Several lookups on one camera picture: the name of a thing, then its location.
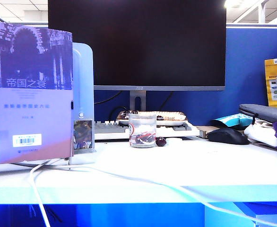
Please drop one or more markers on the dark red cherry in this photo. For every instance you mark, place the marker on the dark red cherry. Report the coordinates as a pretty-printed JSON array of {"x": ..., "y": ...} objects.
[{"x": 161, "y": 142}]

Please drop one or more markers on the gold plastic cherry tray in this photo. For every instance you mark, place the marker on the gold plastic cherry tray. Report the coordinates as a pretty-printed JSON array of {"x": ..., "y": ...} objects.
[{"x": 171, "y": 118}]

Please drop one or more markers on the clear glass jar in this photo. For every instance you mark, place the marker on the clear glass jar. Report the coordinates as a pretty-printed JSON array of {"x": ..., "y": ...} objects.
[{"x": 142, "y": 123}]

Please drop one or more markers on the grey monitor stand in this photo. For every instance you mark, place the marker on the grey monitor stand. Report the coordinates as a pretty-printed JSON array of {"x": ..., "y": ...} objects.
[{"x": 133, "y": 99}]

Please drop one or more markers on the white and grey keyboard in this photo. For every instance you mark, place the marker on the white and grey keyboard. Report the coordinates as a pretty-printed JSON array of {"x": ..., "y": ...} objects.
[{"x": 105, "y": 129}]

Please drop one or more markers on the small clear round lid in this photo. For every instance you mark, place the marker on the small clear round lid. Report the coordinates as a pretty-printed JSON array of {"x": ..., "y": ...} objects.
[{"x": 174, "y": 140}]

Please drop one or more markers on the small glossy photo card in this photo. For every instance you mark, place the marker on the small glossy photo card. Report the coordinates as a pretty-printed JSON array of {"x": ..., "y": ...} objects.
[{"x": 83, "y": 134}]

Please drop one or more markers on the white bookend stand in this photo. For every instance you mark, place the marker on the white bookend stand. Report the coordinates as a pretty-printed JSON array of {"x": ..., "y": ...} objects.
[{"x": 85, "y": 82}]

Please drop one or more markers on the brown cardboard box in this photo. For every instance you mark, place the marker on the brown cardboard box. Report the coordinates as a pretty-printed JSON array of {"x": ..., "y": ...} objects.
[{"x": 203, "y": 130}]

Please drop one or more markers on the black computer monitor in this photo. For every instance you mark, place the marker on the black computer monitor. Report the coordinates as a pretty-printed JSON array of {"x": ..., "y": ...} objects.
[{"x": 138, "y": 42}]

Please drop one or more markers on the black computer mouse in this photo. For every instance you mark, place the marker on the black computer mouse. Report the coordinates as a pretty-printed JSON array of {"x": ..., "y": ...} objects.
[{"x": 228, "y": 136}]

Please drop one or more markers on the blue and white packet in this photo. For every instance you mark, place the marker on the blue and white packet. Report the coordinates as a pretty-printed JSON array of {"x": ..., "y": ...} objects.
[{"x": 233, "y": 119}]

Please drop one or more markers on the purple cover paperback book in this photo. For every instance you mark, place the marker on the purple cover paperback book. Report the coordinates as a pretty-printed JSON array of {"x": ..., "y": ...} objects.
[{"x": 29, "y": 106}]

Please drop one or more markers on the grey laptop sleeve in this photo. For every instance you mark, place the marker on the grey laptop sleeve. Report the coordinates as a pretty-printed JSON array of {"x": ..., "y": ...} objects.
[{"x": 266, "y": 113}]

